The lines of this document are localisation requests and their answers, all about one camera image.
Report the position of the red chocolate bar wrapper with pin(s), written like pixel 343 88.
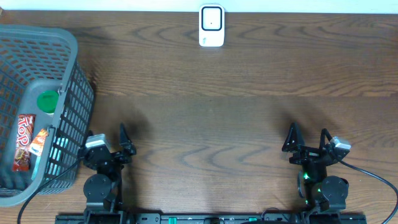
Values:
pixel 25 129

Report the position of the small orange snack box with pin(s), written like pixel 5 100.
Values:
pixel 37 145

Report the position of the light blue tissue pack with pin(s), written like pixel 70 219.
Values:
pixel 55 155

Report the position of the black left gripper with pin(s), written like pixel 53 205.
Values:
pixel 113 156

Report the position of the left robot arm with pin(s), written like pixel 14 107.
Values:
pixel 103 190

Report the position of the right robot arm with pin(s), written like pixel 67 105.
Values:
pixel 325 194

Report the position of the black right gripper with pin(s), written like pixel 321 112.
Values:
pixel 308 153

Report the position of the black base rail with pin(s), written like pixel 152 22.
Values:
pixel 155 218

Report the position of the grey plastic shopping basket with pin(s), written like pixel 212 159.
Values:
pixel 34 60

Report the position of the green lid jar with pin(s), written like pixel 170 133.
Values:
pixel 47 101

